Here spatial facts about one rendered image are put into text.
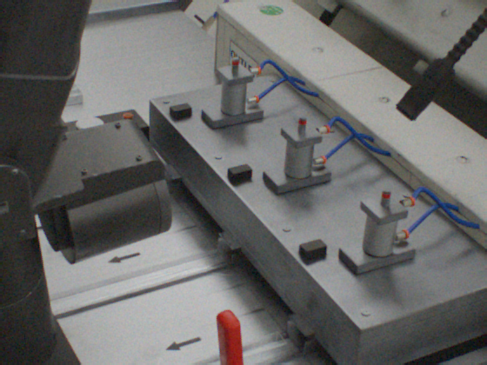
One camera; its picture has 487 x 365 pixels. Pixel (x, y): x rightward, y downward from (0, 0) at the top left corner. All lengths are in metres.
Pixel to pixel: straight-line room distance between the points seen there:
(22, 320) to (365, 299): 0.24
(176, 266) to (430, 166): 0.22
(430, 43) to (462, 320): 0.28
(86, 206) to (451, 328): 0.30
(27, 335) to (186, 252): 0.26
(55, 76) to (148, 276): 0.35
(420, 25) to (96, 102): 0.33
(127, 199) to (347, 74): 0.42
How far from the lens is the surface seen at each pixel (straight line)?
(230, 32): 1.01
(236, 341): 0.57
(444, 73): 0.68
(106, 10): 1.18
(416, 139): 0.81
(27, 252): 0.52
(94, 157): 0.52
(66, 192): 0.50
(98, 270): 0.77
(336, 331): 0.67
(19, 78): 0.43
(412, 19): 0.91
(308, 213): 0.74
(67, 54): 0.43
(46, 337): 0.57
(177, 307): 0.74
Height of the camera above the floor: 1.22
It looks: 7 degrees down
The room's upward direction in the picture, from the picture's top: 40 degrees clockwise
